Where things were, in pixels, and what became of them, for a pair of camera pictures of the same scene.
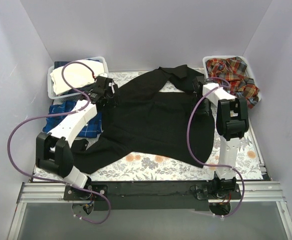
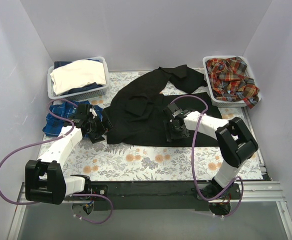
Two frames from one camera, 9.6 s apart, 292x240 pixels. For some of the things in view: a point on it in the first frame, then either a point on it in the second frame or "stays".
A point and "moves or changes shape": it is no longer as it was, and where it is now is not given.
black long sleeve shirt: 158,113 moves or changes shape
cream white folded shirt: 76,74 stays
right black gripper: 197,85 to 169,131
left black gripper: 110,89 to 101,130
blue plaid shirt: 91,127 stays
